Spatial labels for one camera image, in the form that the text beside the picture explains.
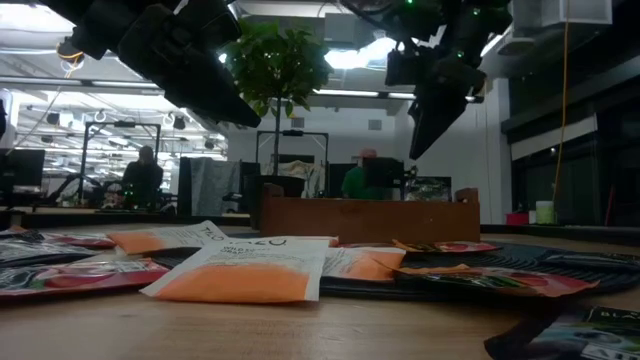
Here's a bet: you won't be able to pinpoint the black robot station frame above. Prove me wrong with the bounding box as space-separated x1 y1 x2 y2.
255 129 330 199
77 121 162 201

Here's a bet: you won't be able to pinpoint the wooden three-compartment tray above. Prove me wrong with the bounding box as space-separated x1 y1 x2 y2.
258 183 481 245

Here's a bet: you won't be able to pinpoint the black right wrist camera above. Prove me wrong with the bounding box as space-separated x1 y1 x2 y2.
384 48 422 87

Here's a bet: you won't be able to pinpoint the yellow hanging cable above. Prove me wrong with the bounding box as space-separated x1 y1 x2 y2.
549 0 571 204

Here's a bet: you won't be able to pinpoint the black ceiling camera dome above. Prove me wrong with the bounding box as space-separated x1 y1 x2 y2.
56 39 86 65

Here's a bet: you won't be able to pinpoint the green potted plant black pot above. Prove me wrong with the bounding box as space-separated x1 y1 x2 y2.
219 19 334 229

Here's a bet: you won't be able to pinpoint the dark round woven placemat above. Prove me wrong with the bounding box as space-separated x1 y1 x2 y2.
149 230 640 301

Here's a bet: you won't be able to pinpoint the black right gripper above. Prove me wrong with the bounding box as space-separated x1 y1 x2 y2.
408 47 487 160

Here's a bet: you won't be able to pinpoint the person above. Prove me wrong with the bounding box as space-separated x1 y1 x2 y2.
341 147 396 201
121 144 165 211

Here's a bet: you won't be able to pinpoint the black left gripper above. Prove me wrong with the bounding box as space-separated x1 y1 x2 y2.
107 0 262 129

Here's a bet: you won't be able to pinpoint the grey cloth partition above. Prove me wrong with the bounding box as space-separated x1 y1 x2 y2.
189 157 242 217

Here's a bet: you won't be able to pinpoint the pale green cylinder container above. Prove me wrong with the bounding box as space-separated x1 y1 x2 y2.
534 199 556 225

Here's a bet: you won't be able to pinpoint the white ceiling duct box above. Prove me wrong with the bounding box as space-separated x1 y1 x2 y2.
509 0 614 29

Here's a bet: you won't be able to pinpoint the black computer monitor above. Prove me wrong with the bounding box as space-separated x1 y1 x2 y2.
362 157 406 201
0 148 46 194

